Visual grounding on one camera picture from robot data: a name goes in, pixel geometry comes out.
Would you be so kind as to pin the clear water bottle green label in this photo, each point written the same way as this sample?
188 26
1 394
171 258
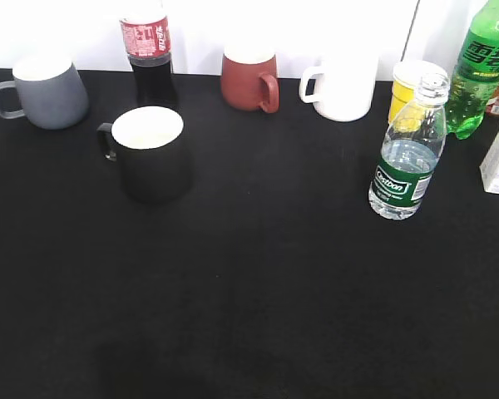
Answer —
411 149

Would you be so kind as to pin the red-brown ceramic mug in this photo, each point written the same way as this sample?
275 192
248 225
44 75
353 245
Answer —
249 78

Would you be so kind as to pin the yellow cup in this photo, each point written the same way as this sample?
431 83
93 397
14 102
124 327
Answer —
406 77

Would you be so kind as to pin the green soda bottle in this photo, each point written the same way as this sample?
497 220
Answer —
476 74

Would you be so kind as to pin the cola bottle red label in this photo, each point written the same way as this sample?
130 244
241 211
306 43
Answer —
146 36

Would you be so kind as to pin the white ceramic mug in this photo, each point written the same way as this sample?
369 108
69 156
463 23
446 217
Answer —
338 89

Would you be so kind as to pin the black mug white inside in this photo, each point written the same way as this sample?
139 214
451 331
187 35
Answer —
150 150

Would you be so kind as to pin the grey ceramic mug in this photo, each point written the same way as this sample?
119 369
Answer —
50 91

